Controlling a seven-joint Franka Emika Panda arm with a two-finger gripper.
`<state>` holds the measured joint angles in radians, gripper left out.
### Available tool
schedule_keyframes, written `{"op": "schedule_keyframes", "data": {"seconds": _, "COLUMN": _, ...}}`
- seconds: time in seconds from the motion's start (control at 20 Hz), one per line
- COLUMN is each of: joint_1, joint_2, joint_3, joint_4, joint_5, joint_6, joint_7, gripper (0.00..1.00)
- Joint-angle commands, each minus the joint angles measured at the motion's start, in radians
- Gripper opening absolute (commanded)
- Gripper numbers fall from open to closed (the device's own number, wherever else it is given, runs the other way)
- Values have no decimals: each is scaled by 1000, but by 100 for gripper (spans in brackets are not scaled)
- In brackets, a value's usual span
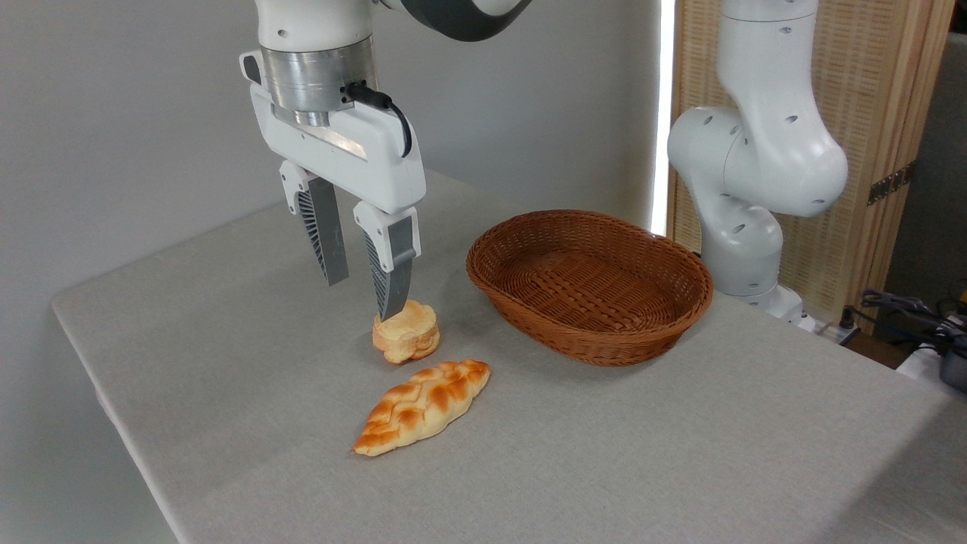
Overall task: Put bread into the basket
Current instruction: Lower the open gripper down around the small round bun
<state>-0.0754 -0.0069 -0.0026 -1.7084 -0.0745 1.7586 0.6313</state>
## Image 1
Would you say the long braided bread loaf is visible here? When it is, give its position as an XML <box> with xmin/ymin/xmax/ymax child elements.
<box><xmin>353</xmin><ymin>359</ymin><xmax>492</xmax><ymax>458</ymax></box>

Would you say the small round bread roll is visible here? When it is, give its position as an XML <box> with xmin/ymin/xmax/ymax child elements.
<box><xmin>372</xmin><ymin>299</ymin><xmax>441</xmax><ymax>366</ymax></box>

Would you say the dark metal screen hinge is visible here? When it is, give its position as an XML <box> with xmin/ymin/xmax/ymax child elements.
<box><xmin>867</xmin><ymin>162</ymin><xmax>917</xmax><ymax>207</ymax></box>

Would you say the grey box device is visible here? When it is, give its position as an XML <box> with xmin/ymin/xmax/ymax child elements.
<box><xmin>938</xmin><ymin>351</ymin><xmax>967</xmax><ymax>393</ymax></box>

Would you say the wooden woven folding screen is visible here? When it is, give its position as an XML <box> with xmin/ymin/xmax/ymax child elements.
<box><xmin>668</xmin><ymin>0</ymin><xmax>957</xmax><ymax>327</ymax></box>

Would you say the white power strip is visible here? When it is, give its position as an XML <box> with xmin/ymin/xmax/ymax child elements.
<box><xmin>799</xmin><ymin>313</ymin><xmax>862</xmax><ymax>347</ymax></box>

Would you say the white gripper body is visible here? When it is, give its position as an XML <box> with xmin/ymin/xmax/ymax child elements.
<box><xmin>239</xmin><ymin>50</ymin><xmax>427</xmax><ymax>215</ymax></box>

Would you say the bundle of dark cables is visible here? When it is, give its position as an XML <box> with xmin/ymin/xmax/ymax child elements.
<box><xmin>860</xmin><ymin>289</ymin><xmax>967</xmax><ymax>357</ymax></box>

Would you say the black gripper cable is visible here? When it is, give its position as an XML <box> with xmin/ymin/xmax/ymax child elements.
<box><xmin>341</xmin><ymin>80</ymin><xmax>414</xmax><ymax>159</ymax></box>

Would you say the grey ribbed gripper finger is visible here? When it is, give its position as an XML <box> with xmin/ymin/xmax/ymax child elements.
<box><xmin>279</xmin><ymin>159</ymin><xmax>351</xmax><ymax>287</ymax></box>
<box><xmin>353</xmin><ymin>199</ymin><xmax>422</xmax><ymax>322</ymax></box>

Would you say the brown oval wicker basket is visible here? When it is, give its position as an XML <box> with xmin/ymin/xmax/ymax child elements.
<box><xmin>465</xmin><ymin>209</ymin><xmax>715</xmax><ymax>368</ymax></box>

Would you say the grey fabric tablecloth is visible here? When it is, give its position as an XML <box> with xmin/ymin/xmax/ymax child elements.
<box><xmin>51</xmin><ymin>168</ymin><xmax>967</xmax><ymax>544</ymax></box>

